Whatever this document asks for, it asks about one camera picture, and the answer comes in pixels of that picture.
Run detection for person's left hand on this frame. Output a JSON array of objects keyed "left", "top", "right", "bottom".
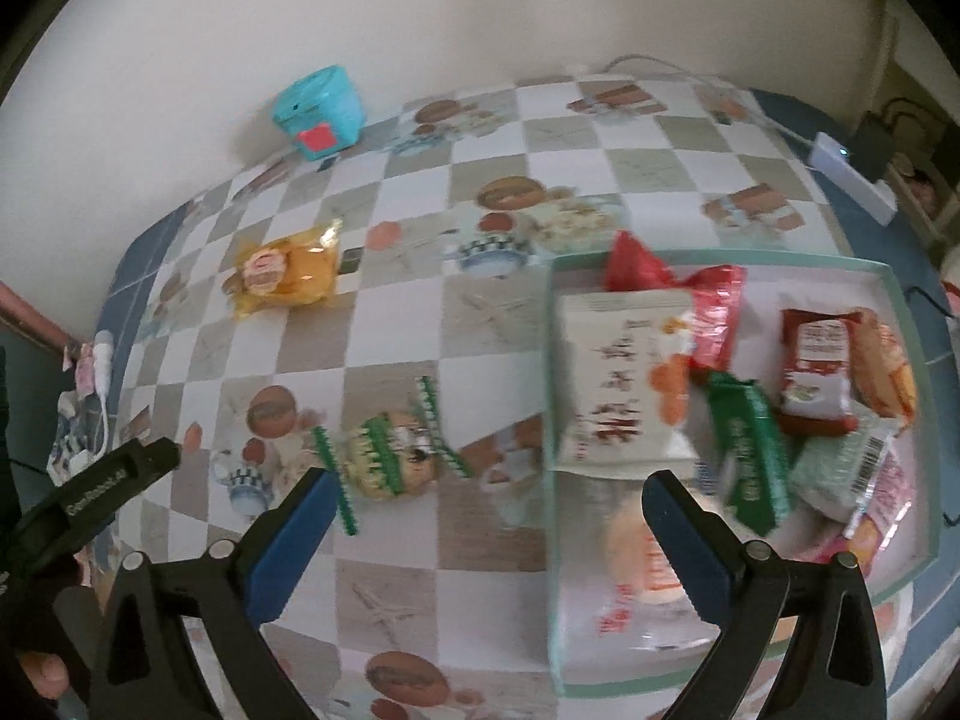
[{"left": 19, "top": 649, "right": 72, "bottom": 702}]

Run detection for white pastry packet orange print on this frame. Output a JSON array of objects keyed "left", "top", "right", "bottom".
[{"left": 555, "top": 291, "right": 702, "bottom": 475}]

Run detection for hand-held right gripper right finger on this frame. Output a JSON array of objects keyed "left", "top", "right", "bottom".
[{"left": 643, "top": 469, "right": 890, "bottom": 720}]

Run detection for dark blue cabinet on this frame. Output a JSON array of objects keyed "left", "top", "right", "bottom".
[{"left": 0, "top": 315, "right": 61, "bottom": 533}]

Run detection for red-brown snack packet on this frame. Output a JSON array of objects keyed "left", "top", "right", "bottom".
[{"left": 776, "top": 307, "right": 863, "bottom": 436}]

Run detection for mint green snack packet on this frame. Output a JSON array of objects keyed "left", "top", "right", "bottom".
[{"left": 787, "top": 412, "right": 901, "bottom": 522}]

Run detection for teal tin box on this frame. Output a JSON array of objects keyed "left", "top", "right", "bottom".
[{"left": 271, "top": 66, "right": 366, "bottom": 162}]

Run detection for pink wooden bar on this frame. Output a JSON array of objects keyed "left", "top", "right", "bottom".
[{"left": 0, "top": 281, "right": 98, "bottom": 350}]

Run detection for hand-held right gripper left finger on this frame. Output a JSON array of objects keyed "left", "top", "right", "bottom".
[{"left": 88, "top": 467, "right": 342, "bottom": 720}]

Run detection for small pink packet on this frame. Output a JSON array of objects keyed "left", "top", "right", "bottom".
[{"left": 64, "top": 341, "right": 98, "bottom": 383}]

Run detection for yellow bread packet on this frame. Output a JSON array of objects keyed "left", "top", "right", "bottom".
[{"left": 229, "top": 219, "right": 344, "bottom": 320}]

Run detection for white tray teal rim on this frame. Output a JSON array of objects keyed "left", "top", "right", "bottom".
[{"left": 547, "top": 249, "right": 942, "bottom": 698}]

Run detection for red snack packet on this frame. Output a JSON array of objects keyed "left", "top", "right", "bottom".
[{"left": 606, "top": 231, "right": 747, "bottom": 383}]

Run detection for crumpled wrappers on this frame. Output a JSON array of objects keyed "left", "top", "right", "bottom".
[{"left": 49, "top": 390, "right": 106, "bottom": 481}]

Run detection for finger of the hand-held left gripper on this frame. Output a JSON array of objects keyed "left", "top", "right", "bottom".
[{"left": 26, "top": 439, "right": 182, "bottom": 563}]

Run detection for white power bank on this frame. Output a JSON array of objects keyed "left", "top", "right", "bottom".
[{"left": 808, "top": 133, "right": 899, "bottom": 226}]

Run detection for peach swiss roll packet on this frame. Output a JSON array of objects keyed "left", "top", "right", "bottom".
[{"left": 855, "top": 307, "right": 920, "bottom": 428}]

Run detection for dark green snack packet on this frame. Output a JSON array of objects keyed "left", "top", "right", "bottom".
[{"left": 701, "top": 371, "right": 796, "bottom": 537}]

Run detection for clear rice cracker packet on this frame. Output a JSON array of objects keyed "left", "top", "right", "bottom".
[{"left": 311, "top": 375, "right": 470, "bottom": 537}]

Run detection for pink snack packet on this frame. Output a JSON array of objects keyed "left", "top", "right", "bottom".
[{"left": 795, "top": 450, "right": 916, "bottom": 563}]

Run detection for round white cake packet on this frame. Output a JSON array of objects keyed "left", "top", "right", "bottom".
[{"left": 596, "top": 499, "right": 721, "bottom": 638}]

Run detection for white charger with cable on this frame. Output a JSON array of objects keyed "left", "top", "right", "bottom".
[{"left": 71, "top": 345, "right": 117, "bottom": 466}]

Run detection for black cable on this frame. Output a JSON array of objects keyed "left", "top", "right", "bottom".
[{"left": 904, "top": 285, "right": 960, "bottom": 323}]

